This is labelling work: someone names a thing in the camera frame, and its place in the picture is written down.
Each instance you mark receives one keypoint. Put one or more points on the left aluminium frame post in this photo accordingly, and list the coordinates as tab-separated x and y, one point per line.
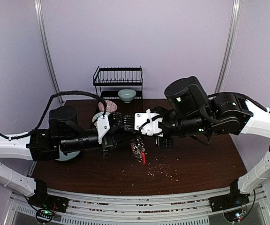
48	59

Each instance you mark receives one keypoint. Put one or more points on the scattered crumbs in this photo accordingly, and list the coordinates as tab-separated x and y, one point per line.
159	169

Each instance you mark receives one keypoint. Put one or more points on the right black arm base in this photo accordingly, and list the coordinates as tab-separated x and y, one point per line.
230	200

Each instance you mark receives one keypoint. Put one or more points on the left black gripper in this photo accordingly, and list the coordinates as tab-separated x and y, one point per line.
113	138

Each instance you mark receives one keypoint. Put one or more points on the pink patterned bowl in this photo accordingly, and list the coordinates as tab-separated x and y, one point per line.
110	106

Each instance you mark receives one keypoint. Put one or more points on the blue yellow patterned bowl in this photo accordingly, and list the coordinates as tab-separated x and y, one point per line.
96	116

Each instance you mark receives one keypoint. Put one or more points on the right aluminium frame post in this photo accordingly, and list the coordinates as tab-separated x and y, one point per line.
230	44

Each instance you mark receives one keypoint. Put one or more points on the pale blue plate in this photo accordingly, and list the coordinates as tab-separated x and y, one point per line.
67	157

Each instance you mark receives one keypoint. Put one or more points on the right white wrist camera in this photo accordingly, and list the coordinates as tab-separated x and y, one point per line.
147	123

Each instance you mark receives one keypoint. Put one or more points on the aluminium frame post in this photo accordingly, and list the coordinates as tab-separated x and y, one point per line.
230	44
48	59

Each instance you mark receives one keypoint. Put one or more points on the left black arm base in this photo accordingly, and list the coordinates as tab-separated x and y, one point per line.
48	199

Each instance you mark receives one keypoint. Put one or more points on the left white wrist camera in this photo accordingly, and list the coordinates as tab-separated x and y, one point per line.
108	123

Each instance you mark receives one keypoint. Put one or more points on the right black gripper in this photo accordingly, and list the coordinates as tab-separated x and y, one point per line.
161	141

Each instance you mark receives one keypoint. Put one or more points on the light green ceramic bowl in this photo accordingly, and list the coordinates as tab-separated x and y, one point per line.
127	95

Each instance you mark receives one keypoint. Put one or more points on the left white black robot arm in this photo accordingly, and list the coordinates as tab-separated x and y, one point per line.
62	141

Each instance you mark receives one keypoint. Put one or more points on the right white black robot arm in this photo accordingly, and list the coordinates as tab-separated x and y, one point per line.
196	113

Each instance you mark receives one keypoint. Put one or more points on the grey slotted front rail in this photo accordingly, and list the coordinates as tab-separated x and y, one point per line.
174	209

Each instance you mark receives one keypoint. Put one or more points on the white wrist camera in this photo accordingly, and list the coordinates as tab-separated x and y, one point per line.
147	123
108	123

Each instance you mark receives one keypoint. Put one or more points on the large keyring with red grip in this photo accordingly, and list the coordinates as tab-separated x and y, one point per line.
138	150

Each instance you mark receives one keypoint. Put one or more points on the black wire dish rack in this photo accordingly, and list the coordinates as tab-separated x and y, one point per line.
108	81

